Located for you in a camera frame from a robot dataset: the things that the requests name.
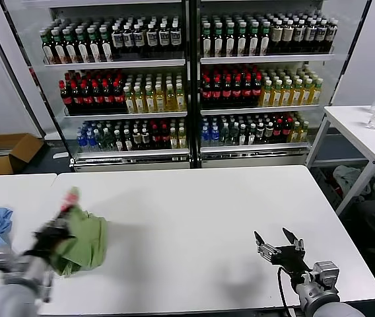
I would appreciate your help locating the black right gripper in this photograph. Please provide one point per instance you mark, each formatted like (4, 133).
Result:
(290, 257)

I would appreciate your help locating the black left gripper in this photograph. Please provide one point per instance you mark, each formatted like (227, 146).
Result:
(47, 241)

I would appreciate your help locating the light green t-shirt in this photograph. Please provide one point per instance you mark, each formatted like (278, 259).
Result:
(88, 237)

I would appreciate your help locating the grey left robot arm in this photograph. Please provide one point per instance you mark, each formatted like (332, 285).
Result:
(9, 294)

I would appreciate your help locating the small white floor object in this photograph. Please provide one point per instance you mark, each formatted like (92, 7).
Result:
(60, 155)

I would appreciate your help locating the black plastic mesh crate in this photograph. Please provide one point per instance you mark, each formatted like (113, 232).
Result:
(326, 188)

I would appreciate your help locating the blue water bottle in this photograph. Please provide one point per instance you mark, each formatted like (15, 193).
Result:
(204, 135)
(82, 140)
(91, 140)
(214, 135)

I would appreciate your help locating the dark green drink bottle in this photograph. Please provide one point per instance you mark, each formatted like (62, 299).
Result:
(233, 135)
(100, 139)
(224, 135)
(109, 139)

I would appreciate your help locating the white cap dark drink bottle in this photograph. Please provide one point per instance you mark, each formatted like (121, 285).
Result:
(242, 134)
(127, 140)
(118, 140)
(259, 132)
(268, 132)
(145, 138)
(251, 133)
(136, 138)

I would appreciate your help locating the pale grey-green cloth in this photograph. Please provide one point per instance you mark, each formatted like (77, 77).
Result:
(346, 175)

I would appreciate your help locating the yellow green tea bottle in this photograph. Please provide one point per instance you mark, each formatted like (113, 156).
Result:
(171, 101)
(139, 102)
(150, 101)
(265, 97)
(286, 96)
(160, 101)
(129, 102)
(295, 96)
(305, 95)
(315, 95)
(173, 138)
(295, 132)
(181, 100)
(182, 138)
(303, 131)
(276, 97)

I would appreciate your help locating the red cap cola bottle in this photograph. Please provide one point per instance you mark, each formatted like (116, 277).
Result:
(98, 98)
(226, 94)
(109, 98)
(77, 99)
(277, 130)
(164, 137)
(88, 99)
(286, 129)
(247, 93)
(257, 93)
(236, 93)
(216, 94)
(154, 137)
(66, 99)
(206, 94)
(119, 97)

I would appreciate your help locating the white side table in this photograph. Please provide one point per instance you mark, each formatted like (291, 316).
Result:
(356, 132)

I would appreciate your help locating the white beverage display shelf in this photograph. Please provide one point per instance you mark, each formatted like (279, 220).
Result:
(115, 62)
(266, 59)

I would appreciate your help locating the green cap tea bottle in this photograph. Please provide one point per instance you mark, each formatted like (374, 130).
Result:
(46, 51)
(253, 44)
(229, 44)
(218, 44)
(206, 44)
(82, 51)
(264, 43)
(70, 51)
(58, 51)
(106, 50)
(241, 44)
(94, 51)

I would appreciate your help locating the dark bottle white blue label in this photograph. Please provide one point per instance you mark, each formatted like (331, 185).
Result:
(117, 40)
(309, 33)
(163, 38)
(151, 39)
(175, 37)
(331, 32)
(320, 33)
(298, 33)
(138, 39)
(127, 40)

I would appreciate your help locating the dark bottle beige label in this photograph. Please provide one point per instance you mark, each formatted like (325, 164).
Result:
(287, 34)
(276, 34)

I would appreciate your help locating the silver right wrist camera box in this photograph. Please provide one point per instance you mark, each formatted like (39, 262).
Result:
(326, 274)

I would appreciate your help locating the glass door black frame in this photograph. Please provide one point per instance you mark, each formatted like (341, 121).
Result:
(16, 82)
(345, 66)

